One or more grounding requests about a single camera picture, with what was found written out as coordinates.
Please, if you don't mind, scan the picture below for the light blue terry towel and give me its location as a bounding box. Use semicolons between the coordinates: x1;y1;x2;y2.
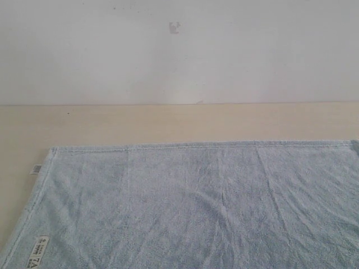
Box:
1;140;358;268

